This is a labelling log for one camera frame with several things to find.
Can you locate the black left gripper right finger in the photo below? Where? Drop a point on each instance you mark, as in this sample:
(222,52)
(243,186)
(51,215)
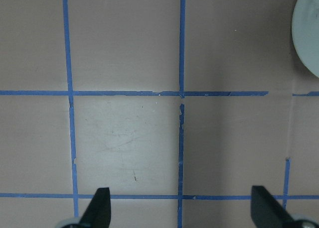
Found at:
(266,212)

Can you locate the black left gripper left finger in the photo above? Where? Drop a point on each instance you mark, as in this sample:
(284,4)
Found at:
(98,212)

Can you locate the pale green cooking pot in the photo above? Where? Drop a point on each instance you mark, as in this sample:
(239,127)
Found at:
(305,33)

